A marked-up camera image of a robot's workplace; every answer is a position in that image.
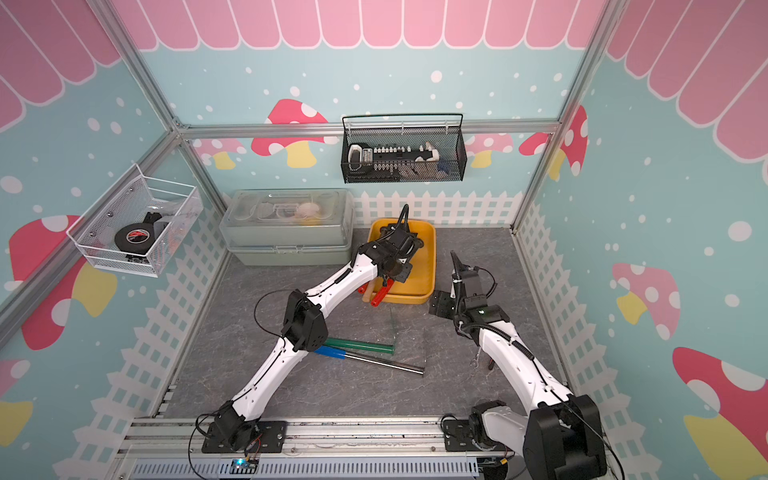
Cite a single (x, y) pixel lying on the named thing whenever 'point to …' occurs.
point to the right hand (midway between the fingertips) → (442, 304)
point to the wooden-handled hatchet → (368, 292)
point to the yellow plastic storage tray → (419, 286)
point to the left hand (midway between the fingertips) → (398, 274)
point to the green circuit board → (243, 466)
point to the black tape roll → (134, 238)
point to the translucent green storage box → (288, 227)
